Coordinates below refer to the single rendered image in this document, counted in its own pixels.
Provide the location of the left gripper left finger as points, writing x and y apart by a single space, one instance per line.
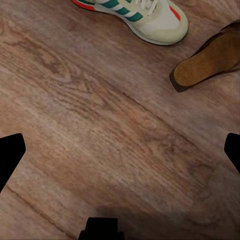
12 149

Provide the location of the gym shoe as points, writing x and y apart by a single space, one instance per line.
159 22

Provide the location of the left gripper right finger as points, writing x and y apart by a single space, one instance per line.
232 149

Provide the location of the sandal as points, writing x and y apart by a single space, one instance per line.
220 54

